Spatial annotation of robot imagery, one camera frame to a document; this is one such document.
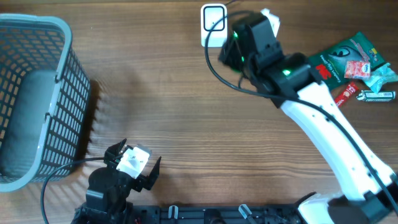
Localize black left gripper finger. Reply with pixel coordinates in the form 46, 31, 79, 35
104, 139, 127, 162
143, 157, 162, 190

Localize green 3M gloves package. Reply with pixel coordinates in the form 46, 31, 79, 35
308, 32, 386, 90

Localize red Nescafe coffee stick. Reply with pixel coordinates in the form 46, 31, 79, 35
335, 82, 359, 107

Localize red tissue packet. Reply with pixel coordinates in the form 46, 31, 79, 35
344, 60, 371, 80

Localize green white gum pack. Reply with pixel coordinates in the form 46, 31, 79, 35
356, 90, 396, 102

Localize light green wipes packet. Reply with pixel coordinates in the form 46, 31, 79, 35
364, 63, 397, 93

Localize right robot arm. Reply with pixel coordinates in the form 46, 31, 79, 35
201, 11, 397, 223

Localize white barcode scanner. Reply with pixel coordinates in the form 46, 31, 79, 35
200, 3, 228, 48

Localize grey plastic shopping basket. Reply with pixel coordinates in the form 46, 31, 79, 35
1, 14, 91, 192

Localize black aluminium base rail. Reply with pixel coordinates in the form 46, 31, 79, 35
132, 204, 303, 224

